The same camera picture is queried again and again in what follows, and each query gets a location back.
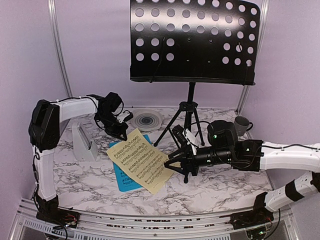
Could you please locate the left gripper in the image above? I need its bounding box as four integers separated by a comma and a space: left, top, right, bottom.
96, 111, 128, 141

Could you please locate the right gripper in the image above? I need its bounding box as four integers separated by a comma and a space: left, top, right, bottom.
164, 144, 234, 177

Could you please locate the yellow sheet music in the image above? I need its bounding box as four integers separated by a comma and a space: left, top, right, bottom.
106, 128, 174, 195

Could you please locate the white metronome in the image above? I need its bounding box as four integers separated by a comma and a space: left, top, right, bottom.
72, 122, 98, 162

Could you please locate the blue sheet music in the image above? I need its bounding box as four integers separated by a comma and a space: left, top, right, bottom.
108, 134, 153, 193

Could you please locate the black music stand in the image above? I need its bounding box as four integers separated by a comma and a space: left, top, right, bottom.
128, 0, 262, 147

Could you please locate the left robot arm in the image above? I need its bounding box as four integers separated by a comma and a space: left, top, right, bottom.
28, 92, 133, 204

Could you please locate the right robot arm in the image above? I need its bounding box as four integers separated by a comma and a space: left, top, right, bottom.
164, 120, 320, 224

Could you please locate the grey collapsible bowl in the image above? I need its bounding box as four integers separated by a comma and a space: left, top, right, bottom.
130, 108, 163, 132

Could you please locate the grey mug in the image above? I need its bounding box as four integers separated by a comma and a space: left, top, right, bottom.
234, 116, 253, 137

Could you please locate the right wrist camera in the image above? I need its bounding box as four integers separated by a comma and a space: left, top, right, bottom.
172, 124, 199, 155

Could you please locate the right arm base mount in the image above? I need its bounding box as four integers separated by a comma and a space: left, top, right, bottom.
229, 192, 274, 230

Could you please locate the aluminium front rail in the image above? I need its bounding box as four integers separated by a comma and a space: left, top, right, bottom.
8, 199, 301, 240

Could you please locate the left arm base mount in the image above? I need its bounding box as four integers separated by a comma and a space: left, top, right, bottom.
33, 194, 80, 228

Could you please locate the left aluminium frame post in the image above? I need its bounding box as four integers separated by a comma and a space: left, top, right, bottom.
47, 0, 73, 97

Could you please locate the aluminium frame post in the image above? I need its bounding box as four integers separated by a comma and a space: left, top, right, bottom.
47, 0, 73, 97
236, 0, 270, 116

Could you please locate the right aluminium frame post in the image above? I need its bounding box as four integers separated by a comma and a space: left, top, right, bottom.
236, 0, 270, 116

